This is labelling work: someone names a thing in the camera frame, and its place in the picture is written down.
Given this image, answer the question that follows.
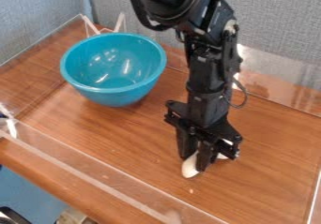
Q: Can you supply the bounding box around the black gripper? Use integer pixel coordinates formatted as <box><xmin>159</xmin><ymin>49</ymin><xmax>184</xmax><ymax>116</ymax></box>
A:
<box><xmin>164</xmin><ymin>100</ymin><xmax>243</xmax><ymax>172</ymax></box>

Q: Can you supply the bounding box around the white mushroom with red cap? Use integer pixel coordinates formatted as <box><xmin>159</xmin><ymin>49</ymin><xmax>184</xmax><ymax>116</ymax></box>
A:
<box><xmin>181</xmin><ymin>139</ymin><xmax>232</xmax><ymax>178</ymax></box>

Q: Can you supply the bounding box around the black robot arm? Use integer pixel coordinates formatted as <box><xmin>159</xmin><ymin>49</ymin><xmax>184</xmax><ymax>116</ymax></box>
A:
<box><xmin>129</xmin><ymin>0</ymin><xmax>242</xmax><ymax>178</ymax></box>

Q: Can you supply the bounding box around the blue plastic bowl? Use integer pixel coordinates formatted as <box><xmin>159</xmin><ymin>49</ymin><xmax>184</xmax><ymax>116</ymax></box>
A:
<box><xmin>60</xmin><ymin>33</ymin><xmax>167</xmax><ymax>107</ymax></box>

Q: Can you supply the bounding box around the clear acrylic barrier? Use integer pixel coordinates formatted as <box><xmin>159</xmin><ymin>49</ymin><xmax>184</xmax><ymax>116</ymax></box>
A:
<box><xmin>0</xmin><ymin>16</ymin><xmax>321</xmax><ymax>224</ymax></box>

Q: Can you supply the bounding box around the black cable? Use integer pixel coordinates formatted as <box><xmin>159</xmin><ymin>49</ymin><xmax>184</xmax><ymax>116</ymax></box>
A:
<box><xmin>223</xmin><ymin>77</ymin><xmax>248</xmax><ymax>110</ymax></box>

